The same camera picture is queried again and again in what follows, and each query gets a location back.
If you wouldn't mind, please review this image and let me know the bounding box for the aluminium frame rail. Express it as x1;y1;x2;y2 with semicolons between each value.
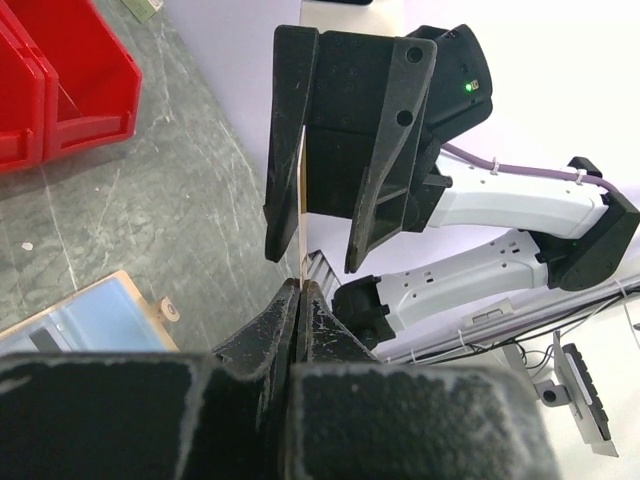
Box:
306;250;341;304

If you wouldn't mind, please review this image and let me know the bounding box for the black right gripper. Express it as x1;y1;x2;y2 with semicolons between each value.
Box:
264;24;493;273

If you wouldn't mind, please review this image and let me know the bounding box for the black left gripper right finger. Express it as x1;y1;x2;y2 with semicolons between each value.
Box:
287;282;560;479

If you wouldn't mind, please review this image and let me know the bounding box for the red bin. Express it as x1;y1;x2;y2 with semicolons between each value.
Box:
6;0;142;161
1;2;47;174

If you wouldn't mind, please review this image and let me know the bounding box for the tan card holder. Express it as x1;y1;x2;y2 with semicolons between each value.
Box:
1;270;180;355

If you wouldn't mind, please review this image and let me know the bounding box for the red bin middle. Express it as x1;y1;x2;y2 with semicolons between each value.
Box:
1;2;47;174

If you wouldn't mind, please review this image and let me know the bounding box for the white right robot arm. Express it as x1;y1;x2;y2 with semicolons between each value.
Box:
264;25;639;347

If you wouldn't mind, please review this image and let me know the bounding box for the red bin right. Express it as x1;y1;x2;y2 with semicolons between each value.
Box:
6;0;142;161

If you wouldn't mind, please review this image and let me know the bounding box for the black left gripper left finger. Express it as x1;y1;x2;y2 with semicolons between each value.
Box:
1;279;300;479

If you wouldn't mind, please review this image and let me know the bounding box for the grey monitor stand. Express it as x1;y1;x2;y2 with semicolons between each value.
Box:
462;294;621;459

